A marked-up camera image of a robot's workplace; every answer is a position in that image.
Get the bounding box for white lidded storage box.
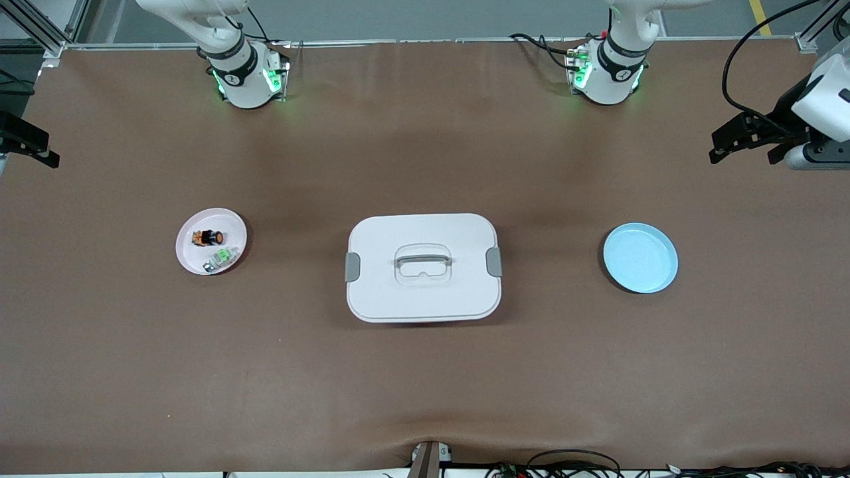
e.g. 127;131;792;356
345;213;503;324

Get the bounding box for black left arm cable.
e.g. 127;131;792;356
722;0;850;135

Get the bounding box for green white switch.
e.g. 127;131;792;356
203;246;238;274

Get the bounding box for brown camera stand post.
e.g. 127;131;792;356
407;440;454;478

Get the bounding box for silver table edge rail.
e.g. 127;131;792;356
63;38;801;51

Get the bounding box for light blue round plate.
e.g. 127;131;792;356
603;222;680;294

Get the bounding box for pink round plate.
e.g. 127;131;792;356
175;208;248;276

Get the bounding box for black base power cables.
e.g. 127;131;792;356
509;33;578;70

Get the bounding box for aluminium frame post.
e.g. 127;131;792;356
0;0;90;62
796;0;850;54

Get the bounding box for brown table mat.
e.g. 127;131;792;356
0;39;850;473

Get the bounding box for black looped cable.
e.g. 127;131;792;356
527;449;622;478

